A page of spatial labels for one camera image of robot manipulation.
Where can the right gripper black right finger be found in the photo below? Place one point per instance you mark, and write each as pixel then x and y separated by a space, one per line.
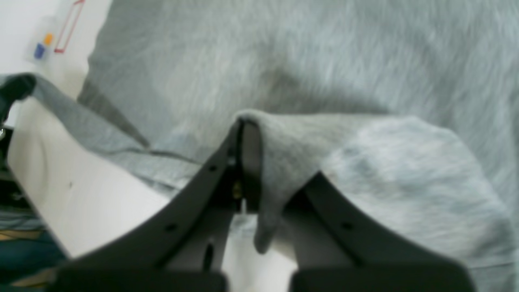
pixel 339 248

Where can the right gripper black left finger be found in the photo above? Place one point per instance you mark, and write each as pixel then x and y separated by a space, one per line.
pixel 181 248

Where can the grey t-shirt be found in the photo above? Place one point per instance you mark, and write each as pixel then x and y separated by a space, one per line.
pixel 410 107

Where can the blue cloth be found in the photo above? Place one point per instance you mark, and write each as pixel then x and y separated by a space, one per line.
pixel 28 249

